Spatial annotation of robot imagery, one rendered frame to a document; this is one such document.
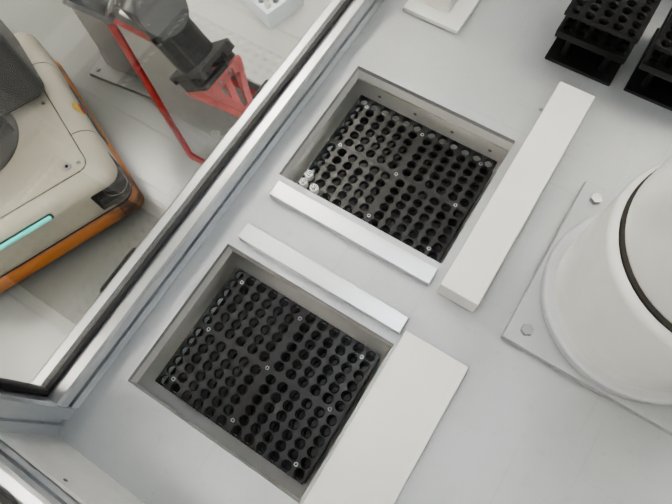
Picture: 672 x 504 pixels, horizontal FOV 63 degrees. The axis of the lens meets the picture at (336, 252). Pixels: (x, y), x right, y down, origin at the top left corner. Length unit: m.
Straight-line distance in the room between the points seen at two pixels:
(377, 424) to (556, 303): 0.24
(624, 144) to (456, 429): 0.43
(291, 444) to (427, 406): 0.17
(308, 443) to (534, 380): 0.27
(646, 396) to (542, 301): 0.14
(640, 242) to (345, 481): 0.37
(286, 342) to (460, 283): 0.23
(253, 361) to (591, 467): 0.40
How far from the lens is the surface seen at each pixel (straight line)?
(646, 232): 0.49
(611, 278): 0.53
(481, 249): 0.65
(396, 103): 0.86
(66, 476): 0.62
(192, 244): 0.69
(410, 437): 0.62
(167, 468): 0.67
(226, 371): 0.71
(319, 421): 0.68
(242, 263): 0.81
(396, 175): 0.77
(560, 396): 0.67
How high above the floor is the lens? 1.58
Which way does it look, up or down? 70 degrees down
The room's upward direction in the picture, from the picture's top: 9 degrees counter-clockwise
